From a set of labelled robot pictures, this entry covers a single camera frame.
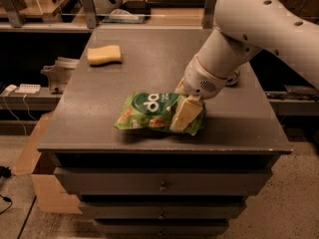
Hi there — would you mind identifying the grey drawer cabinet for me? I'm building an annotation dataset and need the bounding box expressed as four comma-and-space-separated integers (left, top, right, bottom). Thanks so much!
39, 29, 290, 239

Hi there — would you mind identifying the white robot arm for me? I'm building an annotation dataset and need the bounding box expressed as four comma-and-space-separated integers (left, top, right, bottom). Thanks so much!
170, 0, 319, 132

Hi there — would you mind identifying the black cable on floor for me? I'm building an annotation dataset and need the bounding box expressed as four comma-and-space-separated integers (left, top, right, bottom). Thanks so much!
0, 165, 14, 216

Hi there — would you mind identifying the black keyboard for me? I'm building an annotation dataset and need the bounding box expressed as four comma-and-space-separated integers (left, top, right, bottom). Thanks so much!
147, 0, 205, 8

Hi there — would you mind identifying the grey metal bracket part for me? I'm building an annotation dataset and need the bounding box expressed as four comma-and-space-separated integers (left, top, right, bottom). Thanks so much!
41, 57, 79, 93

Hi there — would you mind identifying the green white soda can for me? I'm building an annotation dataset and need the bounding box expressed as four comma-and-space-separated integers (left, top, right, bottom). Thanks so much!
226, 70, 240, 87

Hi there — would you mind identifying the black pouch on shelf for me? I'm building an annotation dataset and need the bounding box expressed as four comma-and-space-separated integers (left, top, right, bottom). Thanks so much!
122, 0, 151, 16

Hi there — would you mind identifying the cardboard box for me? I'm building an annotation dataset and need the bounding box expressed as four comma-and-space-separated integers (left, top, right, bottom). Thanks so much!
13, 112, 81, 214

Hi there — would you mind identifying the white cable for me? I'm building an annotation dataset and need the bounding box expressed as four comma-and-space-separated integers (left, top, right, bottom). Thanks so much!
1, 84, 38, 136

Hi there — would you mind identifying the white power strip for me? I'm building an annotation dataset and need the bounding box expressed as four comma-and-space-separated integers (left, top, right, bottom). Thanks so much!
15, 84, 41, 94

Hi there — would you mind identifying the yellow sponge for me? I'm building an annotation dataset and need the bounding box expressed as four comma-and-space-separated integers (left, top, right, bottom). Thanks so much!
88, 45, 122, 66

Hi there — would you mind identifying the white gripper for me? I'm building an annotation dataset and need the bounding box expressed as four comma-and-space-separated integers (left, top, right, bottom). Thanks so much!
169, 56, 226, 132

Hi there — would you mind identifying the green rice chip bag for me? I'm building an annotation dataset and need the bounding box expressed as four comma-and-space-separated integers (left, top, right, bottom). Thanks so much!
115, 93, 205, 135

